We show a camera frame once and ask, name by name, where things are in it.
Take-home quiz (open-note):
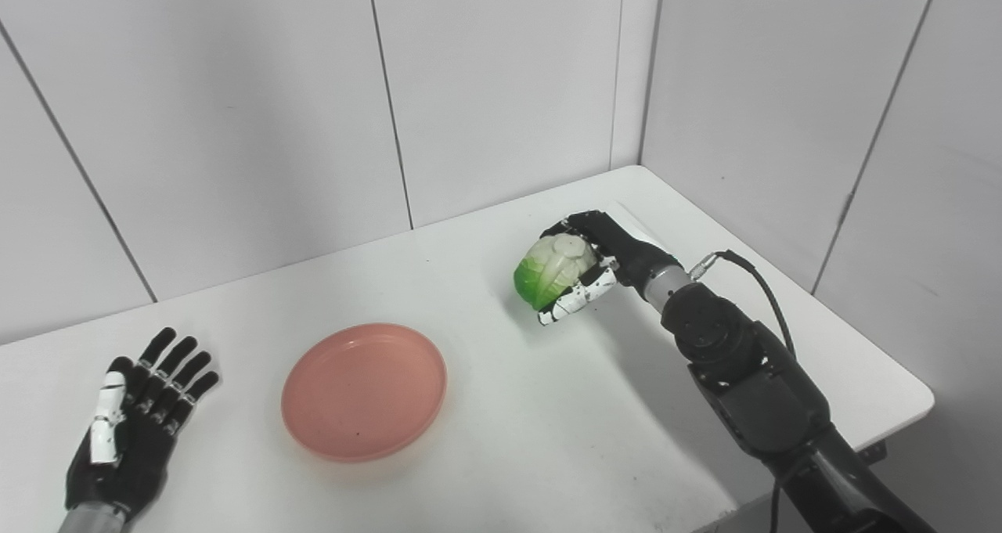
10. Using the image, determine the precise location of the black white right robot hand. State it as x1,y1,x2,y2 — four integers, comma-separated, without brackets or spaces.
538,211,682,326

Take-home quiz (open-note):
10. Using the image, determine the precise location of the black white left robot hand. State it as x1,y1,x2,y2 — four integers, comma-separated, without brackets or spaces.
64,327,221,522

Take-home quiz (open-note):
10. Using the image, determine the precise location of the green white toy cabbage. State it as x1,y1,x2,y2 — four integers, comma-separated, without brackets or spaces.
514,234,600,312

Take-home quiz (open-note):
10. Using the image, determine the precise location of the pink round plate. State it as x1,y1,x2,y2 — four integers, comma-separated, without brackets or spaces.
281,323,448,463

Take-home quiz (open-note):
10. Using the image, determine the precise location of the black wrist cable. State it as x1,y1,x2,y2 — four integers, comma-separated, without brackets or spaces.
689,250,798,533

